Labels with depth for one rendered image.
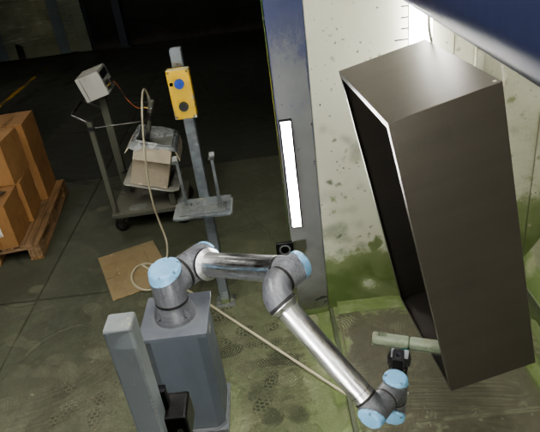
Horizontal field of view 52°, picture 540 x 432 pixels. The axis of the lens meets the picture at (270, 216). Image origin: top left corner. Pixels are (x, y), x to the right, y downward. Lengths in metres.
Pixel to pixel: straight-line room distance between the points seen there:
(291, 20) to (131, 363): 1.99
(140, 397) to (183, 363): 1.55
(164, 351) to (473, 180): 1.51
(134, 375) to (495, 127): 1.27
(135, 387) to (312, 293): 2.39
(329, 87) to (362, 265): 1.09
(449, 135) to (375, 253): 1.61
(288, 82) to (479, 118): 1.23
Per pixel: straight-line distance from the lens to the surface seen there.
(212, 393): 2.76
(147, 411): 1.12
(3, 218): 4.63
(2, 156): 4.82
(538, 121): 3.19
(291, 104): 2.81
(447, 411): 2.91
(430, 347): 2.43
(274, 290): 2.02
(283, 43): 2.73
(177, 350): 2.58
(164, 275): 2.42
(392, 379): 2.15
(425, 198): 1.83
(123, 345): 1.01
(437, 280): 2.03
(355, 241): 3.20
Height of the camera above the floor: 2.24
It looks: 30 degrees down
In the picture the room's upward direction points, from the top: 8 degrees counter-clockwise
